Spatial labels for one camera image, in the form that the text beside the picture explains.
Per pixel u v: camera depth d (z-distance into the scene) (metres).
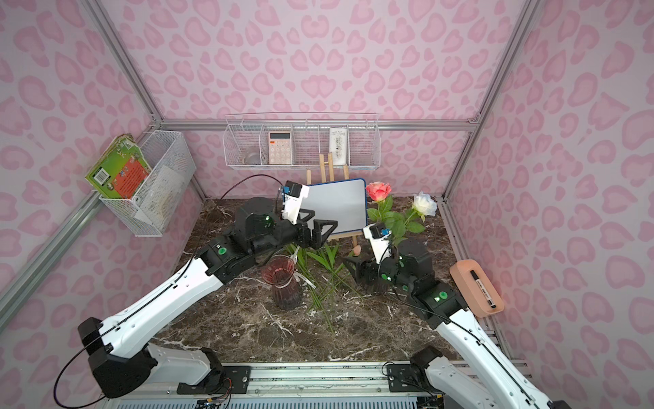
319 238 0.56
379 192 0.71
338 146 0.93
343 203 0.92
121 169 0.72
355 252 0.98
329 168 0.86
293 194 0.54
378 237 0.58
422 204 0.71
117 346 0.38
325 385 0.72
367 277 0.59
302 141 0.99
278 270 0.79
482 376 0.43
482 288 0.91
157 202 0.82
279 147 0.93
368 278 0.59
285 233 0.56
